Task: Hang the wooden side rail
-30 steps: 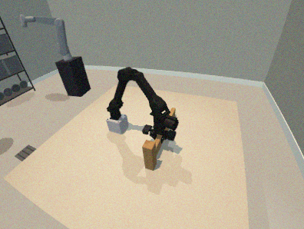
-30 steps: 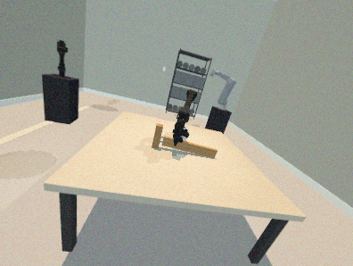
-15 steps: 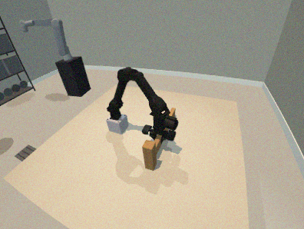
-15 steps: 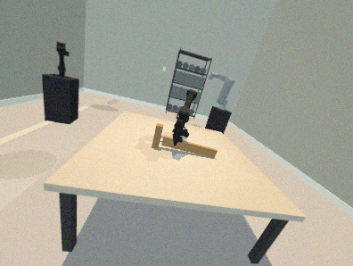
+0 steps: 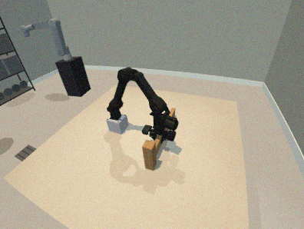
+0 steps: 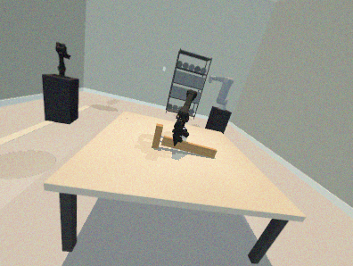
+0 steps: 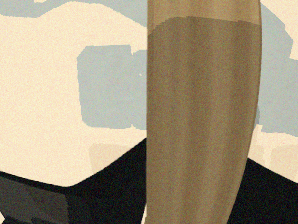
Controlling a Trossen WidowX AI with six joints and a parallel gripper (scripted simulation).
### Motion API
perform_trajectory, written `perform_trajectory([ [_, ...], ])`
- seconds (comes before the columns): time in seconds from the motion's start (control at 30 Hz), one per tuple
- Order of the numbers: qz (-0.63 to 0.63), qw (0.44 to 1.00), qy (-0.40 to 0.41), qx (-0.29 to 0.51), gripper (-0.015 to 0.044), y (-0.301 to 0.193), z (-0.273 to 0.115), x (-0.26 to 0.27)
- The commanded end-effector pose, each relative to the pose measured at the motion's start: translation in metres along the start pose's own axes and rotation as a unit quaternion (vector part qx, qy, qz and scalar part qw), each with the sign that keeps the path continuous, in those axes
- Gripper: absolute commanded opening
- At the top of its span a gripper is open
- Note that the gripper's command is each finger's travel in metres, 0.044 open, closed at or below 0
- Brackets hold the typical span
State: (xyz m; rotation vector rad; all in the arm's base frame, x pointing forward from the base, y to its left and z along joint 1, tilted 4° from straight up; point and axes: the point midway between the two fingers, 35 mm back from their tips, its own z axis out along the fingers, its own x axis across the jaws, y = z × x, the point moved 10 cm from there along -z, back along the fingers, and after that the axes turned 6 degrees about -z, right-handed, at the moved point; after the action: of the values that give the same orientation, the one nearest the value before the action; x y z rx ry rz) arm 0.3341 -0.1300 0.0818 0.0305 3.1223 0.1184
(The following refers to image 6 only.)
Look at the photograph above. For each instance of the brown wooden post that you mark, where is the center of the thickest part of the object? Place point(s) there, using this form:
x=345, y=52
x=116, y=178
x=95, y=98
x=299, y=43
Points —
x=157, y=136

